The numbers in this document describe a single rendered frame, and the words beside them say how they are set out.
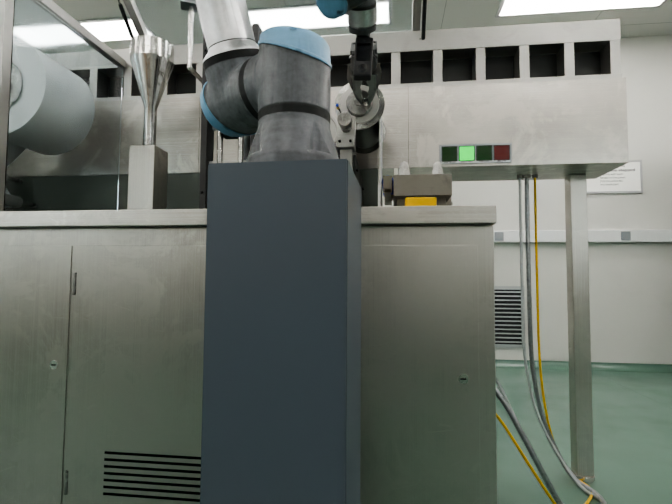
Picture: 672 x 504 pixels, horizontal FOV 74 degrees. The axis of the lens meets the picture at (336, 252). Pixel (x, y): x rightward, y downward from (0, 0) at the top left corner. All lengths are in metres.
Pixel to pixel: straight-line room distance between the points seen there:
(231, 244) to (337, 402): 0.26
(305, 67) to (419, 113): 1.04
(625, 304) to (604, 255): 0.43
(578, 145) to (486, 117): 0.33
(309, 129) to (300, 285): 0.23
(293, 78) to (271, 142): 0.10
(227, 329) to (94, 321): 0.66
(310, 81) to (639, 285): 3.95
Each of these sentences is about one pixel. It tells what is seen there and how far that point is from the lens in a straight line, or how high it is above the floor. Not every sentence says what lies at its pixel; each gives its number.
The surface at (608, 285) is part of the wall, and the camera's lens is 4.33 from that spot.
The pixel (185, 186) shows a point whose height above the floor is 1.09.
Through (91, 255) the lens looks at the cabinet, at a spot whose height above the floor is 0.79.
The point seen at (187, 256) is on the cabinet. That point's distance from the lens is 1.13.
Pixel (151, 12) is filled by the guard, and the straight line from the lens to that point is 2.05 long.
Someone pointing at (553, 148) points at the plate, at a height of 1.20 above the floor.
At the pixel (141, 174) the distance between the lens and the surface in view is 1.60.
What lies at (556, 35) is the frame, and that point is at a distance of 1.92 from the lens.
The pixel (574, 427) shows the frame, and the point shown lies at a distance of 1.99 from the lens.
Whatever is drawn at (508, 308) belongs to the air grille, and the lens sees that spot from 4.05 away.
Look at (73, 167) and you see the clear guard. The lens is 1.76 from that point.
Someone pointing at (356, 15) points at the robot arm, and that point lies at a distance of 1.23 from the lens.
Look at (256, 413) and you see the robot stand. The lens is 0.64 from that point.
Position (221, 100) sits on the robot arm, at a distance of 0.83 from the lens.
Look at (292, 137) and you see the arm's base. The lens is 0.67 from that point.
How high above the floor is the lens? 0.74
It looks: 3 degrees up
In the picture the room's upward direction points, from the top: straight up
